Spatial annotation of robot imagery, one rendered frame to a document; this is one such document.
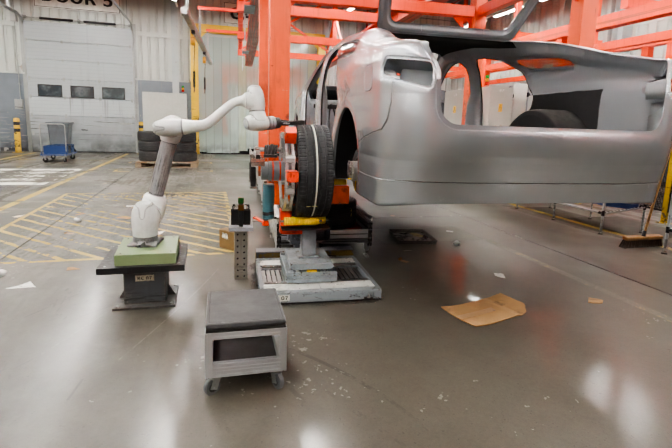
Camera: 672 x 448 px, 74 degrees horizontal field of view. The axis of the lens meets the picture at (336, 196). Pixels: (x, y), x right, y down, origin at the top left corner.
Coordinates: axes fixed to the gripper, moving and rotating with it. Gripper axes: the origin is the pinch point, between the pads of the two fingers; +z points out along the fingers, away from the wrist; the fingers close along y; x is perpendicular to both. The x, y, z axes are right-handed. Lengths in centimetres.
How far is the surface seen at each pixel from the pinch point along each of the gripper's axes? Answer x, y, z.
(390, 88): 26, 90, -2
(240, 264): -109, -27, -32
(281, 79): 28, -52, 15
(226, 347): -99, 83, -92
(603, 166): -10, 160, 99
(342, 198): -67, -22, 59
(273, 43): 55, -57, 10
